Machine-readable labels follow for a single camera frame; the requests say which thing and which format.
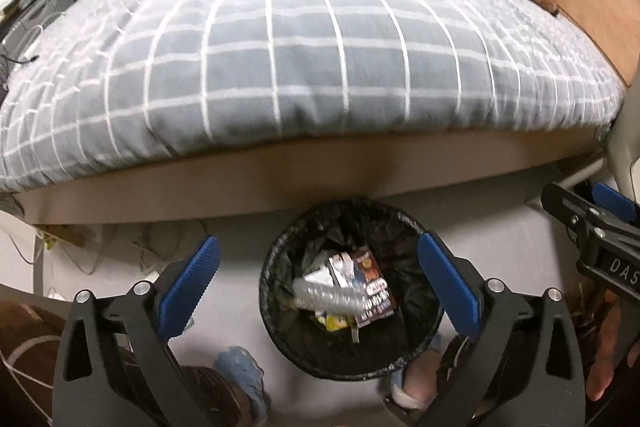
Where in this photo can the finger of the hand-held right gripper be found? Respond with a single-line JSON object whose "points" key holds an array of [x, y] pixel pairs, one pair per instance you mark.
{"points": [[617, 202], [570, 207]]}

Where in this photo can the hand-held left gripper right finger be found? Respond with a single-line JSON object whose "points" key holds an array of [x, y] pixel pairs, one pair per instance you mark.
{"points": [[450, 277]]}

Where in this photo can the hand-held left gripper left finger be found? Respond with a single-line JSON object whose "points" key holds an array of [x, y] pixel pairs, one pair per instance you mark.
{"points": [[192, 282]]}

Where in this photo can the brown printed carton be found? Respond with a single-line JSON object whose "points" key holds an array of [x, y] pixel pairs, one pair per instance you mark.
{"points": [[372, 292]]}

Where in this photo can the black-lined trash bin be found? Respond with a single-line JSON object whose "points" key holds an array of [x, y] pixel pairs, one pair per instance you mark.
{"points": [[300, 342]]}

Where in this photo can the yellow and white snack packet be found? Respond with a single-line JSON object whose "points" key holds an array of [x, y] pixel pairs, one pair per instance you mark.
{"points": [[334, 322]]}

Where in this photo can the clear bubble wrap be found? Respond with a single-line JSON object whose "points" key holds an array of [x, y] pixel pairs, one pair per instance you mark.
{"points": [[325, 296]]}

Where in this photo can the person's right hand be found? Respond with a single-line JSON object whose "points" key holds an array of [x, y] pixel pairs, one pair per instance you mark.
{"points": [[605, 357]]}

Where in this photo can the white furniture piece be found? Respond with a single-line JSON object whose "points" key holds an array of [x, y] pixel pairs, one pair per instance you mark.
{"points": [[625, 147]]}

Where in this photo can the blue slipper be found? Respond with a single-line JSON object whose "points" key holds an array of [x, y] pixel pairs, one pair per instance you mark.
{"points": [[400, 387], [245, 372]]}

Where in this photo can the brown bed base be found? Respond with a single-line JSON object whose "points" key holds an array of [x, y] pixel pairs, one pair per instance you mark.
{"points": [[225, 182]]}

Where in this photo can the grey checked bedsheet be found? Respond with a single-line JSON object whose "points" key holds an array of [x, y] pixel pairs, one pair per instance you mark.
{"points": [[300, 67]]}

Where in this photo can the grey storage basket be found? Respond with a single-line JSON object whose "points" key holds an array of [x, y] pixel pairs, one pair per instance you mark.
{"points": [[35, 17]]}

